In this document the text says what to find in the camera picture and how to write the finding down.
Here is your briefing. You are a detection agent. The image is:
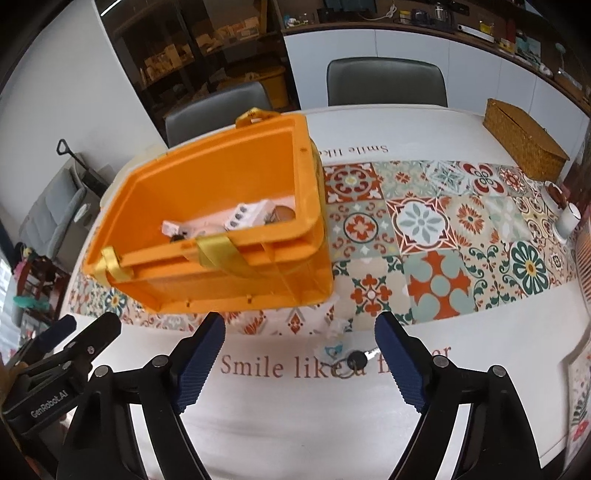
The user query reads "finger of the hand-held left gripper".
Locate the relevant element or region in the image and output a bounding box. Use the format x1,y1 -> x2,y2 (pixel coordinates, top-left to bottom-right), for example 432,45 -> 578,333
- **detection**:
23,313 -> 123,376
9,315 -> 77,365

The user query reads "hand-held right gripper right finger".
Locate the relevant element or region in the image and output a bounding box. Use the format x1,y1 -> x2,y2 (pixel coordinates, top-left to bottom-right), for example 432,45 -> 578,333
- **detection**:
374,311 -> 543,480

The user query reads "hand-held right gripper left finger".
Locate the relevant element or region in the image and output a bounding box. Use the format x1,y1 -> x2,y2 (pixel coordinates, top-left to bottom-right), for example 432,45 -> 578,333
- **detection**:
55,311 -> 227,480

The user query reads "orange plastic storage box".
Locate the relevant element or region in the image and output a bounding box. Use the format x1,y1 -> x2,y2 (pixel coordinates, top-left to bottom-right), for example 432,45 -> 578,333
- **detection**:
82,108 -> 335,315

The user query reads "white power strip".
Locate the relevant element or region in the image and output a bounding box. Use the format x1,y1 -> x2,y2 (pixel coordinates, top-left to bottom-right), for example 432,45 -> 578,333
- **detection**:
224,199 -> 274,230

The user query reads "small black round object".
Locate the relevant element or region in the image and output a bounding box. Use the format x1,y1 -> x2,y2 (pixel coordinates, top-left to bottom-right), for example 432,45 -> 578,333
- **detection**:
339,351 -> 377,381

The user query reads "wooden rack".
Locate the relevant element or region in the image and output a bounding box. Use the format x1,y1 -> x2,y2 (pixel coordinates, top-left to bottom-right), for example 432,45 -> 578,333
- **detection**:
9,249 -> 70,324

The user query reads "crumpled clear plastic wrapper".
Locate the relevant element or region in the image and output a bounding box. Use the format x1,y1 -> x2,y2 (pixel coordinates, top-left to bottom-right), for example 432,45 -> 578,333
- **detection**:
316,318 -> 354,365

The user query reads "grey sofa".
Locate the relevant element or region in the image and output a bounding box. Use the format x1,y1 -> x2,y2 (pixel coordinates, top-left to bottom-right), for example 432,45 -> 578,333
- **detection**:
18,166 -> 88,259

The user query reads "tile-patterned tablecloth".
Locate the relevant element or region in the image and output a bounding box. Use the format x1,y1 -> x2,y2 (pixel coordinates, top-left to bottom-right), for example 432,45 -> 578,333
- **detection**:
60,105 -> 591,467

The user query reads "upright vacuum cleaner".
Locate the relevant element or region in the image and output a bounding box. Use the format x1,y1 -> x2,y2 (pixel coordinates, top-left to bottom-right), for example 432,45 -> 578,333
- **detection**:
56,138 -> 112,197

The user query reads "floral picture board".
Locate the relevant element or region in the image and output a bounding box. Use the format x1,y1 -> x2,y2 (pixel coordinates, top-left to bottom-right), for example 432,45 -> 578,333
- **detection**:
558,342 -> 591,467

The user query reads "white cup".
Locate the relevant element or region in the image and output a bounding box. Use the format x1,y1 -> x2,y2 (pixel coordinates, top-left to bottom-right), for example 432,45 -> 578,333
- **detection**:
554,203 -> 581,244

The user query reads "small white bowl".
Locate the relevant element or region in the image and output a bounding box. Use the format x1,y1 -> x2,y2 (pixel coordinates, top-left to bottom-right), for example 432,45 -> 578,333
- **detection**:
541,181 -> 566,210

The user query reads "grey dining chair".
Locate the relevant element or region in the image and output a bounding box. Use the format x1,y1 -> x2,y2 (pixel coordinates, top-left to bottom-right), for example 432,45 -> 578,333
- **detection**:
164,87 -> 274,148
326,58 -> 448,108

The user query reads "woven wicker box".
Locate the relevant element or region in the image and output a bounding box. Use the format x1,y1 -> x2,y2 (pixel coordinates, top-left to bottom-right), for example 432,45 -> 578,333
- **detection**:
482,98 -> 570,182

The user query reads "dark wooden shelf cabinet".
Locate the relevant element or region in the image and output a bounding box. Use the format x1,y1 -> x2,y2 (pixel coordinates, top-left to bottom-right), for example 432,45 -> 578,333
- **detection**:
95,0 -> 301,153

